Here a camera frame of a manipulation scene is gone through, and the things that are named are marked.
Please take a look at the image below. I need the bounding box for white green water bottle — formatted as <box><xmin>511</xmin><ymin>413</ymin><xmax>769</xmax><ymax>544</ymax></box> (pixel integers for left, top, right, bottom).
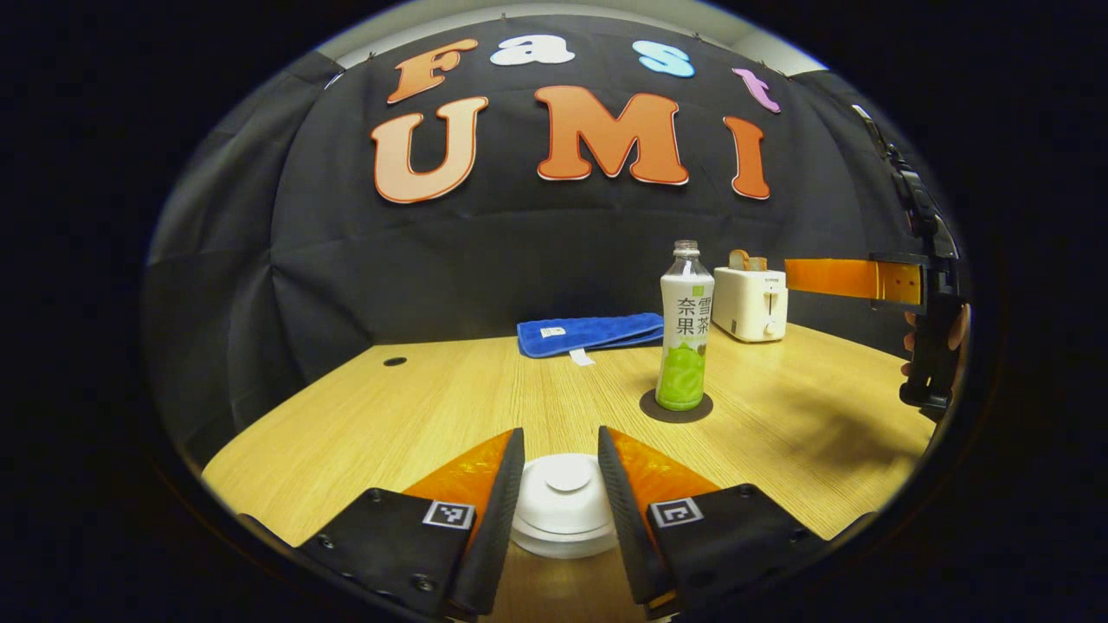
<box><xmin>655</xmin><ymin>240</ymin><xmax>716</xmax><ymax>412</ymax></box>

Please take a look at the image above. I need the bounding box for white toaster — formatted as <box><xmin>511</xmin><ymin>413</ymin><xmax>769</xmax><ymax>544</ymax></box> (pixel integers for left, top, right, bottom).
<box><xmin>712</xmin><ymin>266</ymin><xmax>789</xmax><ymax>344</ymax></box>

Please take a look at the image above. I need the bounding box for blue folded towel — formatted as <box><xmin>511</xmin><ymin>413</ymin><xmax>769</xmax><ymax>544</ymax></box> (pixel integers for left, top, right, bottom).
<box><xmin>517</xmin><ymin>312</ymin><xmax>666</xmax><ymax>366</ymax></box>

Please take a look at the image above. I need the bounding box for white teacup lid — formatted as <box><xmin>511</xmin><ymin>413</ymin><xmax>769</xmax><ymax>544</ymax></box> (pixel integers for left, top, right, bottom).
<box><xmin>517</xmin><ymin>453</ymin><xmax>617</xmax><ymax>536</ymax></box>

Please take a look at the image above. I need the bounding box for black backdrop cloth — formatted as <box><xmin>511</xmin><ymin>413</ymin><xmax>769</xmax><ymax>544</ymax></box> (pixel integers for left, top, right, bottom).
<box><xmin>143</xmin><ymin>13</ymin><xmax>962</xmax><ymax>468</ymax></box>

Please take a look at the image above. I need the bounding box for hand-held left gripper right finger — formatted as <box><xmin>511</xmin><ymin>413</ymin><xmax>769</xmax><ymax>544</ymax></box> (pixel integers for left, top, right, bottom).
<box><xmin>597</xmin><ymin>425</ymin><xmax>828</xmax><ymax>617</ymax></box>

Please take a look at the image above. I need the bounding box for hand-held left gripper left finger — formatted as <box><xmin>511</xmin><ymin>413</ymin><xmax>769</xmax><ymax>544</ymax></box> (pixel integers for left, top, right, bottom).
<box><xmin>294</xmin><ymin>427</ymin><xmax>526</xmax><ymax>617</ymax></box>

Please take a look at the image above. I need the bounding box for dark round coaster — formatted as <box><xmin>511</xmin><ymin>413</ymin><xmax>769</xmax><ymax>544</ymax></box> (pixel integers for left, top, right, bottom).
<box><xmin>640</xmin><ymin>389</ymin><xmax>714</xmax><ymax>424</ymax></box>

